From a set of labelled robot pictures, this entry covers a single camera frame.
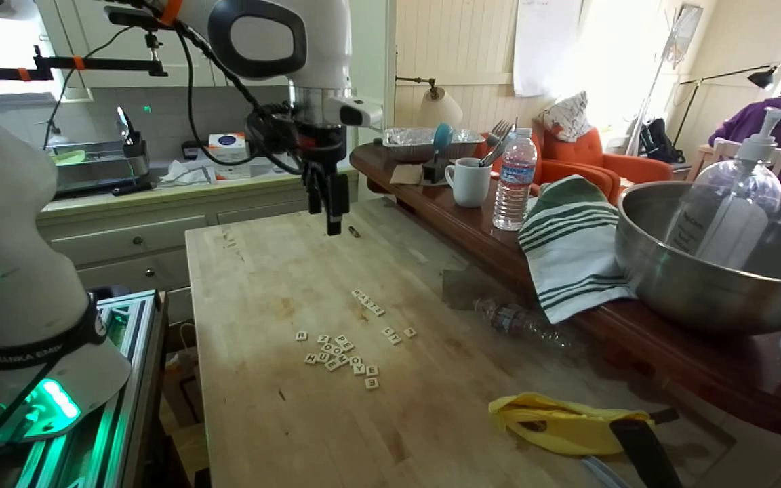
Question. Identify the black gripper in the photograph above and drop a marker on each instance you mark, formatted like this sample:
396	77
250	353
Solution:
327	157

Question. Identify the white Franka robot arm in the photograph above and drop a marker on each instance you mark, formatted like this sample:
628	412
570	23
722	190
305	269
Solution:
11	226

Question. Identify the brown cardboard sheet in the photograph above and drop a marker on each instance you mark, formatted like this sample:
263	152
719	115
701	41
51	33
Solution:
406	175

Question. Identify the aluminium foil tray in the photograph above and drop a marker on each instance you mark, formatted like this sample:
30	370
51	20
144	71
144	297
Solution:
407	137

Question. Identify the white tape roll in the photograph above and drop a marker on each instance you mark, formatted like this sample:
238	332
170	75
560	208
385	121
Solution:
230	148

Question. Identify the white ceramic mug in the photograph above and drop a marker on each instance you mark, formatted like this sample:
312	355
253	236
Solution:
471	183

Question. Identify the white desk lamp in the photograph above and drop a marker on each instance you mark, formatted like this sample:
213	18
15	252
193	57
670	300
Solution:
441	109

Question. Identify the white crumpled rags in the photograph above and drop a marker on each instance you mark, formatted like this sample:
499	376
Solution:
188	172

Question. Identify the metal utensils in mug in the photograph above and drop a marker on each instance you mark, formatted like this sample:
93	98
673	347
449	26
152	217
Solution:
497	145

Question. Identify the clear plastic water bottle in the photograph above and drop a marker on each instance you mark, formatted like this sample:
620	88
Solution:
513	179

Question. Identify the white drawer cabinet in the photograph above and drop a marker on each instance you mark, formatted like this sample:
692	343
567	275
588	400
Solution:
128	240

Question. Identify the crushed clear plastic bottle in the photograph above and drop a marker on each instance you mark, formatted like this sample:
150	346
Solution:
516	320

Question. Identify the green striped dish towel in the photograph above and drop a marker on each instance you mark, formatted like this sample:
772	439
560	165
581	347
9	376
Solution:
570	244

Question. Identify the patterned pillow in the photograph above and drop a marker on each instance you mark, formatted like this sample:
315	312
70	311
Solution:
570	115

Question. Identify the orange armchair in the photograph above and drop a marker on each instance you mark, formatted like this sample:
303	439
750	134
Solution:
590	163

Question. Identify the black bag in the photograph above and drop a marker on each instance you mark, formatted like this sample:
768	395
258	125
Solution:
657	140

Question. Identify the dark wooden counter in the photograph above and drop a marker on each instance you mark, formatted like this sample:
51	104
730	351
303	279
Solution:
678	361

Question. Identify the large steel mixing bowl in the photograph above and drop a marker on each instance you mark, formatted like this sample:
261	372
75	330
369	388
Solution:
707	300

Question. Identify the clear pump sanitizer bottle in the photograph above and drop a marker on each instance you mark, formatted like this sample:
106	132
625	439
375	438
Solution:
733	217

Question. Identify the black floor lamp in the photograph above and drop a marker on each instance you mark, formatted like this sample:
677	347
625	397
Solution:
760	77

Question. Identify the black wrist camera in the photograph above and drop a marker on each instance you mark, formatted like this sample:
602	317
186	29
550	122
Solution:
269	132

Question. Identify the white wall paper sheet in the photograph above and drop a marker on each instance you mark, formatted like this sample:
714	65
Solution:
544	45

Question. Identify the black camera on stand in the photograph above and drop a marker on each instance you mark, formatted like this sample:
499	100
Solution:
133	18

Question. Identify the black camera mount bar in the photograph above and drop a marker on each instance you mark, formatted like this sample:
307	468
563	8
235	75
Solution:
93	62

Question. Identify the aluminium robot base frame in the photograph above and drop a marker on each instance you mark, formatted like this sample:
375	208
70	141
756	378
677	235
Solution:
120	408

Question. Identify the hanging wall picture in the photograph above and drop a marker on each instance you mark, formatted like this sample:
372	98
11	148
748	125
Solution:
685	30

